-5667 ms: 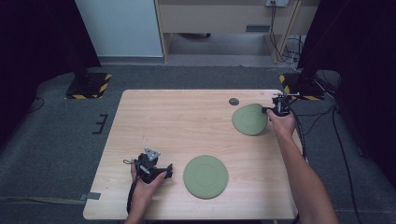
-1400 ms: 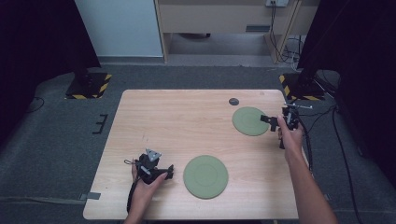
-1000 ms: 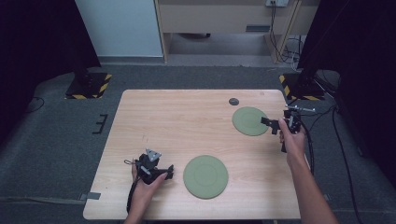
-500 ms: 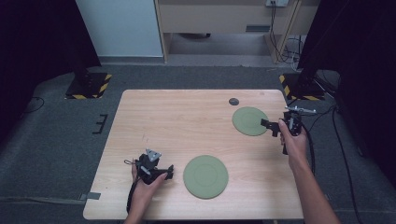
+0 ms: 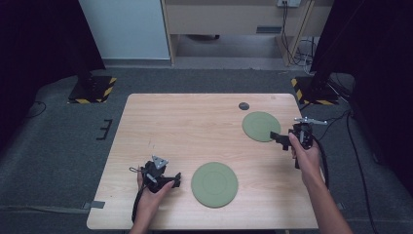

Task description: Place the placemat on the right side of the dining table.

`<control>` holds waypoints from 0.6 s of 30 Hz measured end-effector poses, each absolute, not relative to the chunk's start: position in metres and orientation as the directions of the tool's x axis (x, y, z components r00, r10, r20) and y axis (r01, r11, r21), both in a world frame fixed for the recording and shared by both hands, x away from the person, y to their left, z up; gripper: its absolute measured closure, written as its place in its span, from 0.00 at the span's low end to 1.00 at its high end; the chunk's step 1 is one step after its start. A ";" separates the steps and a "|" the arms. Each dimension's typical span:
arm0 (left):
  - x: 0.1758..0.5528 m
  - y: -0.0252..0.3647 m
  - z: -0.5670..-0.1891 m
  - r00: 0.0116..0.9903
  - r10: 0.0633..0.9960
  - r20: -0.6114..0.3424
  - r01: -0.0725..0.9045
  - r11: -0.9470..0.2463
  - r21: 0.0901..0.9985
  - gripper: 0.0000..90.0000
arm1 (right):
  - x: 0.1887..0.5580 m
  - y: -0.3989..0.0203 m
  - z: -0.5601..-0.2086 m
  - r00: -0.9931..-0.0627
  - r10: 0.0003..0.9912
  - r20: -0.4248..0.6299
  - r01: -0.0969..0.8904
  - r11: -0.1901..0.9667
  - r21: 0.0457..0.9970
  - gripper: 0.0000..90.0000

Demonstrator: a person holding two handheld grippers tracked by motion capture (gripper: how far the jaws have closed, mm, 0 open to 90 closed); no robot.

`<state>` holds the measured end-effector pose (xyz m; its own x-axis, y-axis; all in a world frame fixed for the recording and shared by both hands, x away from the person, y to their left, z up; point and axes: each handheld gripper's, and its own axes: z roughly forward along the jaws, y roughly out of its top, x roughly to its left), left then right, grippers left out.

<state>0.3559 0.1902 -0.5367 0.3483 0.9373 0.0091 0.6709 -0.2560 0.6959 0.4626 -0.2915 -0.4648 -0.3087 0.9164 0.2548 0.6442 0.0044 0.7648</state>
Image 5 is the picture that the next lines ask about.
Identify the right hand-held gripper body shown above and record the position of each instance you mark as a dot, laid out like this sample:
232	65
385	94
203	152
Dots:
302	135

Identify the grey power strip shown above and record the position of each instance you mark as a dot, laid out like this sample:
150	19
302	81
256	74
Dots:
288	3

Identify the white cabinet panel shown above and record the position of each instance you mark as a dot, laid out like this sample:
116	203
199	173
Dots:
123	29

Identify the grey round table grommet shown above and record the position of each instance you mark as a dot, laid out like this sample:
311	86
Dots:
244	106

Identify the green round plate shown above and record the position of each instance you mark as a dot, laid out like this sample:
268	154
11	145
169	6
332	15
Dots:
214	184
261	126

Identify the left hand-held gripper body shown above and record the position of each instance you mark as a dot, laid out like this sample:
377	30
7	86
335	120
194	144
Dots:
155	174

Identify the person's right hand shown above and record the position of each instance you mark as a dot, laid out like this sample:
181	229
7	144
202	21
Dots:
307	162

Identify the black curtain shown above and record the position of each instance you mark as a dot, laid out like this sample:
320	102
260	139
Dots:
42	65
373	74

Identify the black striped stand base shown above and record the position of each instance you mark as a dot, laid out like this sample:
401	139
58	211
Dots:
313	92
92	89

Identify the light wooden desk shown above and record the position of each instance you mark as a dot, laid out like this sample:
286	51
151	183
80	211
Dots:
227	19

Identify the person's left hand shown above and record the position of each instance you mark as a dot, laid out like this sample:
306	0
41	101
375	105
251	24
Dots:
151	203

